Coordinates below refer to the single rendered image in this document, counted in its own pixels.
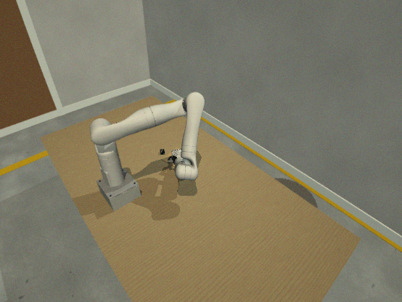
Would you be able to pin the tan flat mat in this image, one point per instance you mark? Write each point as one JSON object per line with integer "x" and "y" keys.
{"x": 166, "y": 159}

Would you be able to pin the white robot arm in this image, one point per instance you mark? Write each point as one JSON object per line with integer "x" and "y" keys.
{"x": 103, "y": 135}

